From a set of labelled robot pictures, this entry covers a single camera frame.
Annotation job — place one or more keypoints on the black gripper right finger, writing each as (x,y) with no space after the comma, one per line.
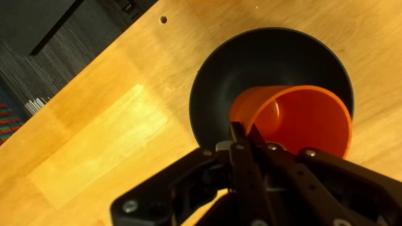
(315,188)

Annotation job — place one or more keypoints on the orange plastic cup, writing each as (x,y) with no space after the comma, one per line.
(296,117)

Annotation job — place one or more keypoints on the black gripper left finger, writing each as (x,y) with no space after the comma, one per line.
(171,196)

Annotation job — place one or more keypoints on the black bowl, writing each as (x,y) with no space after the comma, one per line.
(256,58)

